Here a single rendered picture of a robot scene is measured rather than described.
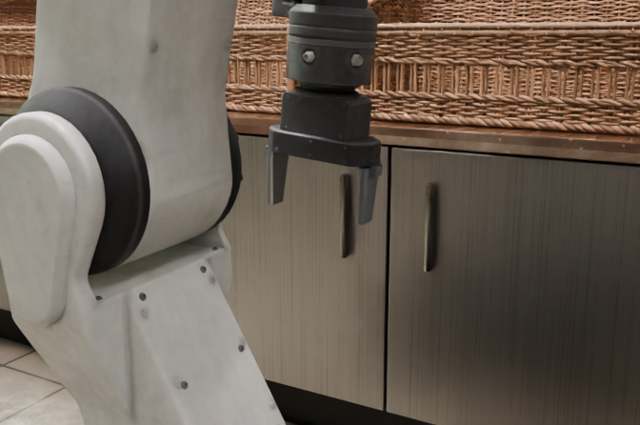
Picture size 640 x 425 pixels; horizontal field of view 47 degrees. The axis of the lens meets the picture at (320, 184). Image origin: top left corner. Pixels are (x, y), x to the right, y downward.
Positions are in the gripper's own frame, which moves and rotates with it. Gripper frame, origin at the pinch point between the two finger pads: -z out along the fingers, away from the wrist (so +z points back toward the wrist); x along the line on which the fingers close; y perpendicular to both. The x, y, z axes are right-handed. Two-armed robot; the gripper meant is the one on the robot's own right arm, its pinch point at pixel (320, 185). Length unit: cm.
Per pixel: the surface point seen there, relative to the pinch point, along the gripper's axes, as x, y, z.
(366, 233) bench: 10.6, -37.3, -16.7
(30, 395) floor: 76, -26, -63
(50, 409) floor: 68, -24, -62
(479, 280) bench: -8.6, -37.3, -19.8
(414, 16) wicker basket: 24, -82, 18
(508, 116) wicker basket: -8.2, -42.3, 4.5
